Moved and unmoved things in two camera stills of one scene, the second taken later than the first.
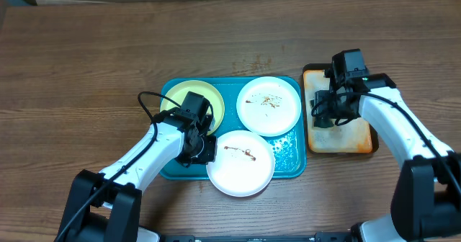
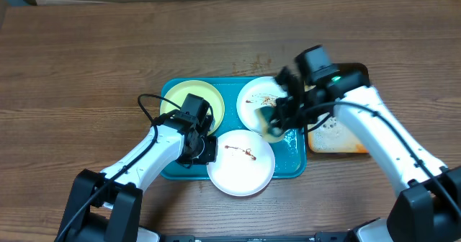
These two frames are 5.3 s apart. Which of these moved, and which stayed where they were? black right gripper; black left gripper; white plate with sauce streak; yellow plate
Moved: black right gripper
Stayed: black left gripper; yellow plate; white plate with sauce streak
